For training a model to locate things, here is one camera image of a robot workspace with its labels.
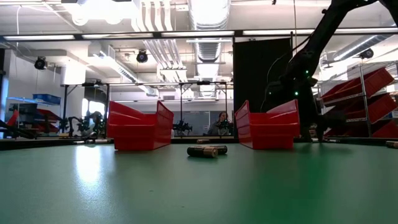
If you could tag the silver ventilation duct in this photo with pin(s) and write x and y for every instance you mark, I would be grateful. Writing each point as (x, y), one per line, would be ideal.
(209, 15)

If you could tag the red plastic bin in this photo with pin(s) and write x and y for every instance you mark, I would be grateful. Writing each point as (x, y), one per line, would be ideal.
(267, 137)
(136, 137)

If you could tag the black ceiling spotlight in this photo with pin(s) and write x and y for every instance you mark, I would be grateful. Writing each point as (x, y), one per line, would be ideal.
(367, 53)
(40, 63)
(142, 57)

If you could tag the person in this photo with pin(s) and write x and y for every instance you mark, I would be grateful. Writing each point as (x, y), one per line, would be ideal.
(214, 129)

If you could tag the copper black battery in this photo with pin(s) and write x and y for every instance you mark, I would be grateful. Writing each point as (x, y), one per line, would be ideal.
(222, 149)
(203, 141)
(201, 152)
(392, 144)

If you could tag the black divider panel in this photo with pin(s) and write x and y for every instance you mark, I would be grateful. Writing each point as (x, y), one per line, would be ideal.
(252, 77)

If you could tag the black station frame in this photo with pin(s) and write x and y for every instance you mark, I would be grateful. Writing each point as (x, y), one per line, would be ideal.
(181, 93)
(108, 93)

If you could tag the green table mat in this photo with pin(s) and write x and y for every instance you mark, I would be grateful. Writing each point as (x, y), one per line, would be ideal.
(199, 193)

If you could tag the red shelf bin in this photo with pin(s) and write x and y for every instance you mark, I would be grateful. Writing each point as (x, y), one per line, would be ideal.
(385, 130)
(379, 109)
(373, 81)

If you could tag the red storage bin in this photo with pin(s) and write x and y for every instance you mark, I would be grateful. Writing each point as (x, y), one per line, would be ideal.
(49, 119)

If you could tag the black monitor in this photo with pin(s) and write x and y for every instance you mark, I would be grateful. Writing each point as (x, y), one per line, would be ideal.
(23, 113)

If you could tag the ceiling light strip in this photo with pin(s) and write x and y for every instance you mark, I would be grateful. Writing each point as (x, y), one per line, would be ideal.
(37, 37)
(276, 32)
(197, 33)
(118, 35)
(367, 31)

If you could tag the blue storage bin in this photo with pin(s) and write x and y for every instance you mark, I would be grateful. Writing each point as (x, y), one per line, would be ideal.
(46, 99)

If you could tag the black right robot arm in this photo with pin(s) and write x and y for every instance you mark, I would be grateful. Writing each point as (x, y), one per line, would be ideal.
(329, 28)

